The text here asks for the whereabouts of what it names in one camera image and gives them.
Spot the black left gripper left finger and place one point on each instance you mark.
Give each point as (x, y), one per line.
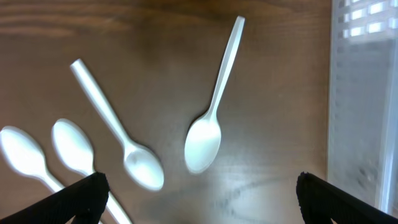
(82, 202)

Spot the white plastic spoon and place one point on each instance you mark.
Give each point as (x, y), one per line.
(141, 164)
(73, 147)
(24, 156)
(204, 135)

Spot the clear white plastic basket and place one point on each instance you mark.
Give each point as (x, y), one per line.
(362, 117)

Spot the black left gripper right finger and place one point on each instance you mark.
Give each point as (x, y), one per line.
(323, 203)

